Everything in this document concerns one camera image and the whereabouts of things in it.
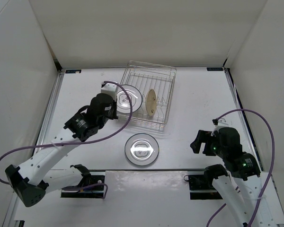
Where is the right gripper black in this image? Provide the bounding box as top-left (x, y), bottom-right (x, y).
top-left (189, 130), bottom-right (227, 159)

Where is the white plate green rim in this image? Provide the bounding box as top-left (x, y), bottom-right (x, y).
top-left (124, 133), bottom-right (160, 166)
top-left (117, 85), bottom-right (143, 114)

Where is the beige wooden plate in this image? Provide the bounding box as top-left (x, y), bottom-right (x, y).
top-left (145, 89), bottom-right (157, 116)

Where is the wire dish rack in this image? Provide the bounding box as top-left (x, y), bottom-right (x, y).
top-left (117, 61), bottom-right (177, 131)

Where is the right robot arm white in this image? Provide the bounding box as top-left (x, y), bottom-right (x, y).
top-left (190, 126), bottom-right (277, 227)

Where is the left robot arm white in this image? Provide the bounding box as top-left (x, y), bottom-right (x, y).
top-left (5, 92), bottom-right (117, 207)

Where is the blue label left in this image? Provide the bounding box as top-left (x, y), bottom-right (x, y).
top-left (65, 70), bottom-right (81, 74)

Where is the blue label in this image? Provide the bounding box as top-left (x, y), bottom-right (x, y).
top-left (65, 70), bottom-right (81, 74)
top-left (206, 67), bottom-right (223, 71)

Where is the blue label right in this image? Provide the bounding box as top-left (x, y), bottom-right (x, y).
top-left (206, 67), bottom-right (223, 71)

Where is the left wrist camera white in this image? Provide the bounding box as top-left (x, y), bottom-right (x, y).
top-left (101, 82), bottom-right (118, 98)

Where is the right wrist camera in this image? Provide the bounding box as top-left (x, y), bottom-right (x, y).
top-left (211, 118), bottom-right (229, 136)

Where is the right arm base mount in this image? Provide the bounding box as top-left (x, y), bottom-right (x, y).
top-left (183, 175), bottom-right (222, 200)

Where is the aluminium table edge rail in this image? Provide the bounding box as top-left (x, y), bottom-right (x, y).
top-left (35, 70), bottom-right (64, 145)

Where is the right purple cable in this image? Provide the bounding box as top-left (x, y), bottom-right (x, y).
top-left (206, 108), bottom-right (275, 227)

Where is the purple cable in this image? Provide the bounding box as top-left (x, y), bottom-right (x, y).
top-left (206, 108), bottom-right (275, 227)
top-left (0, 80), bottom-right (134, 199)

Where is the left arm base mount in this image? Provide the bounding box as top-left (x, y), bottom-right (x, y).
top-left (60, 172), bottom-right (108, 199)

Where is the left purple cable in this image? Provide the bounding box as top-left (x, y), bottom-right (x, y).
top-left (0, 80), bottom-right (134, 199)

